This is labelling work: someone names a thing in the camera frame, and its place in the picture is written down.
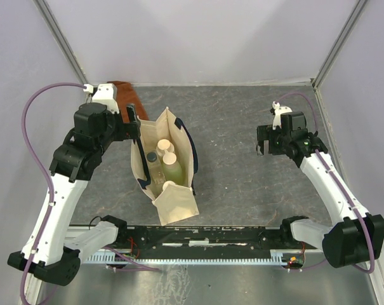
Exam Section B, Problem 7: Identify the brown folded cloth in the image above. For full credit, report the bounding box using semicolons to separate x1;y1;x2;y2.
109;81;149;123

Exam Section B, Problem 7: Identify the green bottle round cap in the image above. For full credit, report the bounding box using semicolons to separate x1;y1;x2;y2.
162;180;176;191

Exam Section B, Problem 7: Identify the purple cable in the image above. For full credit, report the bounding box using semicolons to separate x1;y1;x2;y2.
20;82;96;305
272;92;376;274

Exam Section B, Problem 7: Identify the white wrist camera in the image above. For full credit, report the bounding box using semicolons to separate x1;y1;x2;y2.
83;83;120;114
270;101;292;130

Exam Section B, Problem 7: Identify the right aluminium frame post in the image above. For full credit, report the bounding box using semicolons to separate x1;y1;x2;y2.
312;0;369;90

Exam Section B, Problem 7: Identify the green pump dispenser bottle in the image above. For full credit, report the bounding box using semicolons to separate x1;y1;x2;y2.
162;152;183;185

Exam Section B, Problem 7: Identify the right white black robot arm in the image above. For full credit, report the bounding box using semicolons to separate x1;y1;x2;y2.
256;107;384;274

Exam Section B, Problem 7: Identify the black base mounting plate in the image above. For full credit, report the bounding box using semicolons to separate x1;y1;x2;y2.
113;226;301;251

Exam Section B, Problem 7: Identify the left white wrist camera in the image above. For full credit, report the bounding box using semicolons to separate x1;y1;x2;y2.
83;83;120;114

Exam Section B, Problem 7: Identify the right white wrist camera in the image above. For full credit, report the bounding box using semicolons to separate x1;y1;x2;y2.
270;101;292;130

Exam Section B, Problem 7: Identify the left aluminium frame post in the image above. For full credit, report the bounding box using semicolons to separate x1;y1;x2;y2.
32;0;89;84

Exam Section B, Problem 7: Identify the cream lotion bottle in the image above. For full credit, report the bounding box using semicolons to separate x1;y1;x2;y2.
156;139;175;157

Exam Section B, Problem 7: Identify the clear bottle black cap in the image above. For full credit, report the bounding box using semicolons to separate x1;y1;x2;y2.
147;151;165;187

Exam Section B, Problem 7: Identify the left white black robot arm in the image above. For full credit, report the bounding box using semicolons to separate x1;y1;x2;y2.
8;102;140;286

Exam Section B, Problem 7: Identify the small green circuit board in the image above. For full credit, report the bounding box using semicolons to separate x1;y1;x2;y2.
288;257;304;267

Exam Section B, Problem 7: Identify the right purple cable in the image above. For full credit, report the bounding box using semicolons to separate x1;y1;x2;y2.
272;92;376;274

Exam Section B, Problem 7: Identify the cream canvas tote bag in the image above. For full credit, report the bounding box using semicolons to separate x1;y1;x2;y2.
131;108;199;226

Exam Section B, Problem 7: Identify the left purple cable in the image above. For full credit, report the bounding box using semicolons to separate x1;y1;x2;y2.
20;82;96;305

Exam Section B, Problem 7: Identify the white slotted cable duct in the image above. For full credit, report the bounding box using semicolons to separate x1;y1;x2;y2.
83;249;307;264

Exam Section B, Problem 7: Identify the aluminium frame post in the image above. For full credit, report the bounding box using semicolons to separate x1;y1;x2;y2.
32;0;89;84
312;0;369;90

